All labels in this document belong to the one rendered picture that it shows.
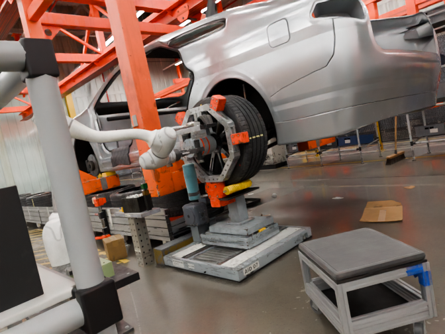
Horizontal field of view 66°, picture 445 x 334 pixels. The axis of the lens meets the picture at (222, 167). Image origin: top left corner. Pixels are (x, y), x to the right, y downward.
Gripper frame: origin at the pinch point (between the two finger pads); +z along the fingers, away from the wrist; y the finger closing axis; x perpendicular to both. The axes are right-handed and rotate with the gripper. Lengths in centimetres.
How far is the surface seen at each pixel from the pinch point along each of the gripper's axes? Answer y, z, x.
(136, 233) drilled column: -77, -13, -55
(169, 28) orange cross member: -259, 211, 186
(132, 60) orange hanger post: -64, 8, 75
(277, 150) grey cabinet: -286, 456, -46
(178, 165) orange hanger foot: -66, 31, -11
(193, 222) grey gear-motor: -47, 20, -56
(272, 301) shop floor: 51, -15, -83
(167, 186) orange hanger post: -63, 14, -25
